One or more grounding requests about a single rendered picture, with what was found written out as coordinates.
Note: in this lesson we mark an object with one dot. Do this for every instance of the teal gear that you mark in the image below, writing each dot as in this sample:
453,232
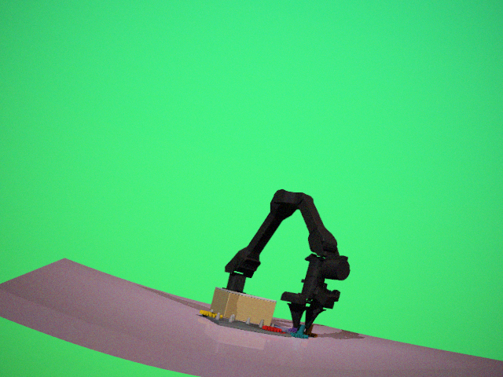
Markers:
300,332

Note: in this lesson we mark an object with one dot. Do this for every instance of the red gear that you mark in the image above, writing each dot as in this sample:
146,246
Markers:
269,328

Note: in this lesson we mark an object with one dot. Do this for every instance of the orange gear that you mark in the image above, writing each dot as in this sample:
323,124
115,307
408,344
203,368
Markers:
309,333

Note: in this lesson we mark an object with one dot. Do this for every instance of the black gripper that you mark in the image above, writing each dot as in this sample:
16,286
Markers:
299,301

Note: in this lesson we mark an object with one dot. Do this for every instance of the yellow gear with black stripe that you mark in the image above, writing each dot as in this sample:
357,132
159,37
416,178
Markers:
208,313

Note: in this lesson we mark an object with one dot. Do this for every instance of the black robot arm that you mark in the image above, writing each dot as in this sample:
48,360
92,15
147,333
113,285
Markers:
321,242

